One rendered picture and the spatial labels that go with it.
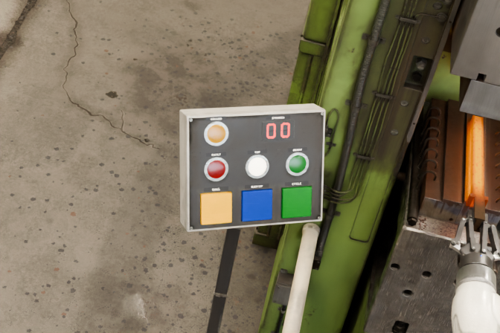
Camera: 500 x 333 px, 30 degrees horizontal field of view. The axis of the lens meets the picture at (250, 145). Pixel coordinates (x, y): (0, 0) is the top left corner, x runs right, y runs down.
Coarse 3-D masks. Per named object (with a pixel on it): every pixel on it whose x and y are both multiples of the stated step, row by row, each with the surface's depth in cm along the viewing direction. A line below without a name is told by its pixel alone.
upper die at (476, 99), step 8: (464, 80) 220; (472, 80) 212; (480, 80) 212; (464, 88) 217; (472, 88) 213; (480, 88) 213; (488, 88) 213; (496, 88) 212; (464, 96) 215; (472, 96) 215; (480, 96) 214; (488, 96) 214; (496, 96) 213; (464, 104) 217; (472, 104) 216; (480, 104) 216; (488, 104) 215; (496, 104) 215; (472, 112) 218; (480, 112) 217; (488, 112) 217; (496, 112) 216
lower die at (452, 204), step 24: (432, 120) 261; (456, 120) 261; (432, 144) 253; (456, 144) 253; (432, 168) 246; (456, 168) 246; (432, 192) 239; (456, 192) 239; (432, 216) 241; (456, 216) 240
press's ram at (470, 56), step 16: (464, 0) 217; (480, 0) 198; (496, 0) 198; (464, 16) 211; (480, 16) 201; (496, 16) 200; (464, 32) 205; (480, 32) 204; (496, 32) 204; (464, 48) 207; (480, 48) 206; (496, 48) 205; (464, 64) 210; (480, 64) 209; (496, 64) 208; (496, 80) 211
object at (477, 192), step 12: (480, 120) 258; (480, 132) 254; (480, 144) 250; (480, 156) 246; (480, 168) 242; (480, 180) 239; (480, 192) 235; (468, 204) 234; (480, 204) 230; (480, 216) 226
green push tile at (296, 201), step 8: (288, 192) 224; (296, 192) 224; (304, 192) 225; (288, 200) 224; (296, 200) 225; (304, 200) 225; (288, 208) 224; (296, 208) 225; (304, 208) 226; (288, 216) 225; (296, 216) 226; (304, 216) 226
